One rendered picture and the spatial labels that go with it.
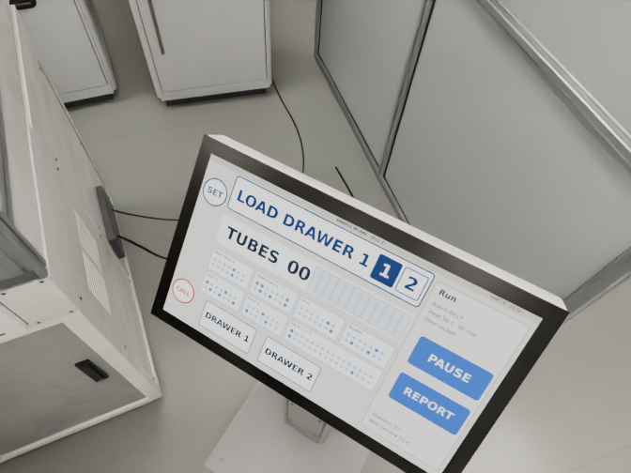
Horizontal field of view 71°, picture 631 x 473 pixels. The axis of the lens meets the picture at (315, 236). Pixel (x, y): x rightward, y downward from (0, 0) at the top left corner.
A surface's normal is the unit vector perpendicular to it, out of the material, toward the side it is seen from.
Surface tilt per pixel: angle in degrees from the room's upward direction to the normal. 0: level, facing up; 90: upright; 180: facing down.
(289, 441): 3
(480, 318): 50
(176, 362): 0
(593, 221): 90
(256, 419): 5
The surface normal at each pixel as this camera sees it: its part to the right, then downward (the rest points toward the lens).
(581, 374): 0.06, -0.55
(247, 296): -0.34, 0.19
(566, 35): -0.95, 0.23
